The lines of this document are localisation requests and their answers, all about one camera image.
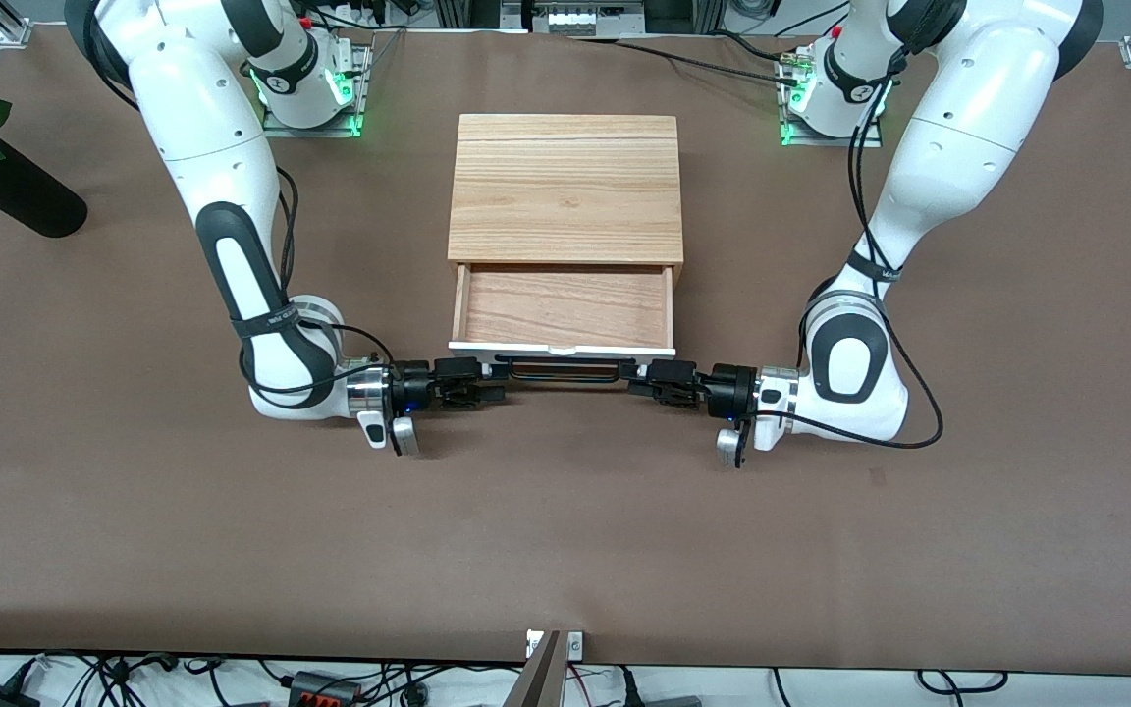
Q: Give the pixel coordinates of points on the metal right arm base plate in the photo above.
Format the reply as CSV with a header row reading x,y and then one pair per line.
x,y
281,131

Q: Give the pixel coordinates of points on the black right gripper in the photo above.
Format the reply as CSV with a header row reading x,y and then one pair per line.
x,y
414,384

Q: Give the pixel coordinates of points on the black cylindrical vase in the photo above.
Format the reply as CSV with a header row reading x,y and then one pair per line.
x,y
16,191

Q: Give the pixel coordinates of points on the black and orange connector box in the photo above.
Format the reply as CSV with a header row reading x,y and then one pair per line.
x,y
320,692

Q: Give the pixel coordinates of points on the grey power strip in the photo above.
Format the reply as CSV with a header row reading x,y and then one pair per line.
x,y
575,20

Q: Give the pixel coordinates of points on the brown table cover mat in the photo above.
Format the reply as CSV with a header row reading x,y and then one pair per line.
x,y
232,540

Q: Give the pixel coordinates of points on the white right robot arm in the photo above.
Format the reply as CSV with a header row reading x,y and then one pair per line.
x,y
232,255

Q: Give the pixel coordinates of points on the light wooden drawer cabinet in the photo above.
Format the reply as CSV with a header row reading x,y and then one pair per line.
x,y
565,196

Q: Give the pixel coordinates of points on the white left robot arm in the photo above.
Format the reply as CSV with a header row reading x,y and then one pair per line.
x,y
948,157

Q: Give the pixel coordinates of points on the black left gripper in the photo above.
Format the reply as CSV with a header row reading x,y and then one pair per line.
x,y
728,386

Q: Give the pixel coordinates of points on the small metal bracket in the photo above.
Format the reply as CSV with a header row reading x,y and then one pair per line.
x,y
575,645

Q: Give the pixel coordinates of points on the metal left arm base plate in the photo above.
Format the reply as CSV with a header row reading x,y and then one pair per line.
x,y
865,142

